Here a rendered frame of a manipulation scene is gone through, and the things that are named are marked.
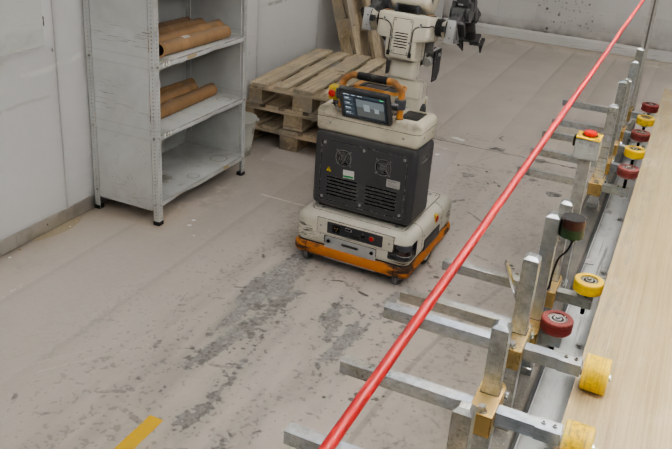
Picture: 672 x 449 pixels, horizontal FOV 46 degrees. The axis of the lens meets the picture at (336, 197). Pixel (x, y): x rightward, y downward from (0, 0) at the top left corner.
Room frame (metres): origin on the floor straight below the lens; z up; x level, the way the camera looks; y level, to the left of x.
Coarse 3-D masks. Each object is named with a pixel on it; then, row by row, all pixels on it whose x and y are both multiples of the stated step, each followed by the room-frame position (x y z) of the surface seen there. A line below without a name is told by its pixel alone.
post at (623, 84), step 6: (618, 84) 3.14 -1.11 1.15; (624, 84) 3.13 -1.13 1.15; (618, 90) 3.14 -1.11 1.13; (624, 90) 3.13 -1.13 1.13; (618, 96) 3.14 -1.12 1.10; (624, 96) 3.13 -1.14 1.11; (618, 102) 3.13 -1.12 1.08; (618, 114) 3.13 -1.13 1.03; (618, 120) 3.13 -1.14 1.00; (618, 126) 3.15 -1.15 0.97; (612, 138) 3.13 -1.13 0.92; (612, 144) 3.13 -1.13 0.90; (612, 150) 3.13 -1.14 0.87
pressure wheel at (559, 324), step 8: (544, 312) 1.73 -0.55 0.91; (552, 312) 1.73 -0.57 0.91; (560, 312) 1.74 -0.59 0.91; (544, 320) 1.70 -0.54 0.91; (552, 320) 1.70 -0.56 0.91; (560, 320) 1.70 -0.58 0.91; (568, 320) 1.70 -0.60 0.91; (544, 328) 1.69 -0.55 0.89; (552, 328) 1.68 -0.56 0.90; (560, 328) 1.67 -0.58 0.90; (568, 328) 1.68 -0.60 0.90; (560, 336) 1.67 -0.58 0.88
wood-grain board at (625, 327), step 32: (640, 192) 2.61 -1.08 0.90; (640, 224) 2.33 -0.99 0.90; (640, 256) 2.10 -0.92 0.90; (608, 288) 1.89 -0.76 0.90; (640, 288) 1.90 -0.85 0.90; (608, 320) 1.73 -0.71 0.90; (640, 320) 1.74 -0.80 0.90; (608, 352) 1.58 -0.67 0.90; (640, 352) 1.59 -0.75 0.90; (576, 384) 1.45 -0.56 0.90; (608, 384) 1.45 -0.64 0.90; (640, 384) 1.46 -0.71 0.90; (576, 416) 1.33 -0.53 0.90; (608, 416) 1.34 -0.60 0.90; (640, 416) 1.35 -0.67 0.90; (608, 448) 1.24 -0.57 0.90; (640, 448) 1.25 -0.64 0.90
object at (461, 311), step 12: (408, 288) 1.88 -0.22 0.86; (408, 300) 1.85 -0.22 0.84; (420, 300) 1.84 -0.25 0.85; (444, 300) 1.83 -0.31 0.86; (444, 312) 1.81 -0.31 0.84; (456, 312) 1.80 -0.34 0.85; (468, 312) 1.78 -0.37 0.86; (480, 312) 1.78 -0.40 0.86; (492, 312) 1.79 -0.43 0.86; (480, 324) 1.77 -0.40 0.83; (492, 324) 1.76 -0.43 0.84; (540, 336) 1.71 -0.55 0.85; (552, 336) 1.70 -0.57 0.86
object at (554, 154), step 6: (546, 150) 3.20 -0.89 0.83; (552, 150) 3.20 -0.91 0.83; (546, 156) 3.19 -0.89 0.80; (552, 156) 3.18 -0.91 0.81; (558, 156) 3.17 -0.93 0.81; (564, 156) 3.16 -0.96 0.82; (570, 156) 3.16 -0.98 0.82; (576, 162) 3.14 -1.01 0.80; (594, 162) 3.12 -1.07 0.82; (612, 162) 3.11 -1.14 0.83; (612, 168) 3.09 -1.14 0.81
